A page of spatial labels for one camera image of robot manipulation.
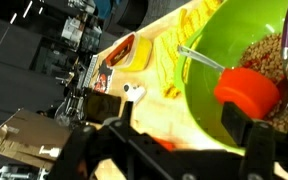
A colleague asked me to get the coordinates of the red black magazine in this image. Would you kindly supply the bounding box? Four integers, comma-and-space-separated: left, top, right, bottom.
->
77, 55, 114, 93

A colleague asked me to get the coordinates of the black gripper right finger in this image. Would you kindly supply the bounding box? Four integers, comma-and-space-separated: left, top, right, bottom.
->
221, 102, 288, 180

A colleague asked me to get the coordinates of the yellow cloth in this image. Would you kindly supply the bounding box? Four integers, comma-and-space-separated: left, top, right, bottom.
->
153, 0, 223, 98

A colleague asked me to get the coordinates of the white small device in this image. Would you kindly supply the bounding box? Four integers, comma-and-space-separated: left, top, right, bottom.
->
123, 83, 146, 104

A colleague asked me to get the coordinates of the large cardboard box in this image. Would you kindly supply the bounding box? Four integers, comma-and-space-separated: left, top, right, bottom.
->
0, 109, 70, 170

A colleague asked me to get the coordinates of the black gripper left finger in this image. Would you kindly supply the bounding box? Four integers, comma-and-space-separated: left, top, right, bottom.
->
47, 101, 198, 180

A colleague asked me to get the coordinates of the black jar with pump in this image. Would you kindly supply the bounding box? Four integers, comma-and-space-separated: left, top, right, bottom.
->
55, 91, 122, 125

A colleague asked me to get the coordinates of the green bowl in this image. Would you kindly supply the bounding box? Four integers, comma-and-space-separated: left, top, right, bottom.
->
175, 0, 288, 154

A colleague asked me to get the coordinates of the yellow container with red lid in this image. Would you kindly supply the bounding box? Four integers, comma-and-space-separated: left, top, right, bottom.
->
105, 32, 152, 72

